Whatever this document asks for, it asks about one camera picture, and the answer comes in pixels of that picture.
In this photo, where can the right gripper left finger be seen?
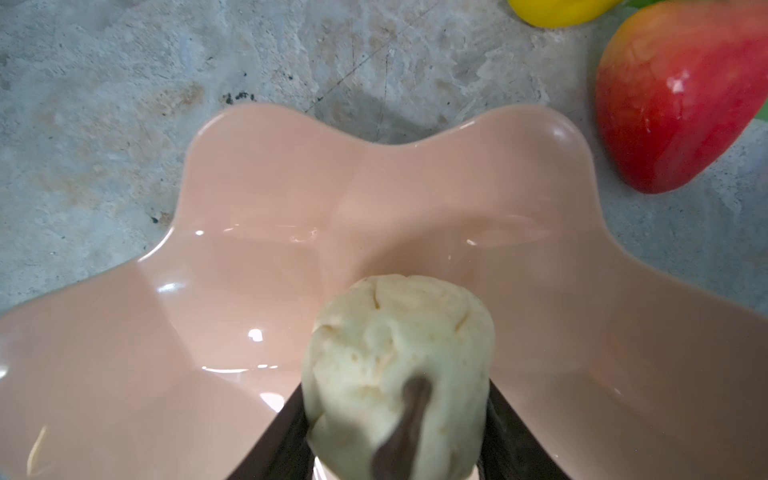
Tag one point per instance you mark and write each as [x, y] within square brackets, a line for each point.
[282, 452]

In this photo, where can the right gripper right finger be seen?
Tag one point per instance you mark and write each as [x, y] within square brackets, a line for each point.
[509, 449]

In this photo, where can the cream fake pear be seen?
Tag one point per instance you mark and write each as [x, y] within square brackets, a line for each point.
[367, 342]

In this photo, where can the pink scalloped fruit bowl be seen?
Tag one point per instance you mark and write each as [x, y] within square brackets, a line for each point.
[308, 273]

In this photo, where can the yellow fake lemon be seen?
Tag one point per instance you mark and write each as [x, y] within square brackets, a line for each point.
[552, 14]

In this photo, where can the red fake strawberry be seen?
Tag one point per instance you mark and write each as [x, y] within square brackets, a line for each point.
[676, 86]

